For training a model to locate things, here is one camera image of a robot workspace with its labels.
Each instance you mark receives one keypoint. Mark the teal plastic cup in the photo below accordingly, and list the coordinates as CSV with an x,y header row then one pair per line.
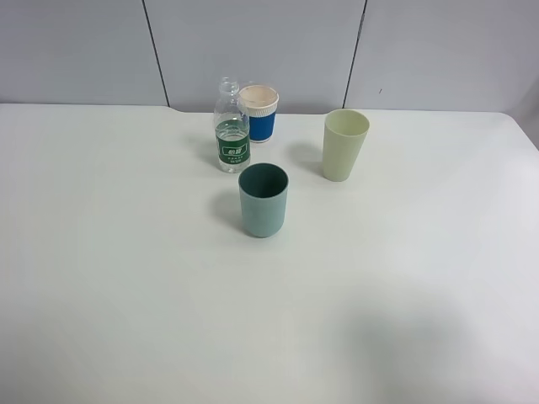
x,y
263,194

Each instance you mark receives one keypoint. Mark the clear plastic water bottle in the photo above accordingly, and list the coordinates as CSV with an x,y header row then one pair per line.
x,y
231,123

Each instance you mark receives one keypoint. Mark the pale green plastic cup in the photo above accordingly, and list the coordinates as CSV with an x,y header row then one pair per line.
x,y
345,131

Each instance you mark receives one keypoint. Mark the blue sleeved paper cup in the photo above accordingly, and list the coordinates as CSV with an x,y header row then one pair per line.
x,y
261,103

